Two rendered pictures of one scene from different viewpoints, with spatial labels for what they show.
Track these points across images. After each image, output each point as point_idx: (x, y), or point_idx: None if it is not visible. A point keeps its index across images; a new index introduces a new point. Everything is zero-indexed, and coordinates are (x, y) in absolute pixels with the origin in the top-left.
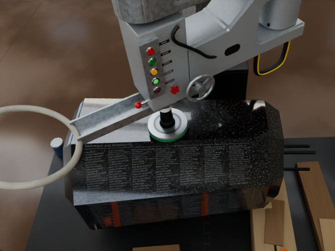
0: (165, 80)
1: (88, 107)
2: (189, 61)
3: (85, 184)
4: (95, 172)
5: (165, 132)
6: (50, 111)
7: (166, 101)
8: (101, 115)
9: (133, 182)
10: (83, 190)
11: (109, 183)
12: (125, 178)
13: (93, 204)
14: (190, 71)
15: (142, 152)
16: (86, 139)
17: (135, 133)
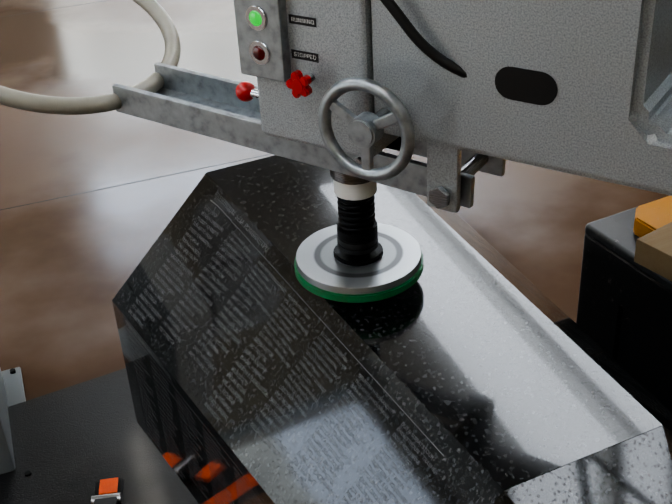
0: (293, 44)
1: None
2: (374, 28)
3: (155, 273)
4: (184, 260)
5: (320, 261)
6: (169, 35)
7: (295, 124)
8: (220, 99)
9: (203, 336)
10: (143, 282)
11: (177, 303)
12: (201, 316)
13: (130, 328)
14: (376, 72)
15: (266, 283)
16: (130, 101)
17: (304, 237)
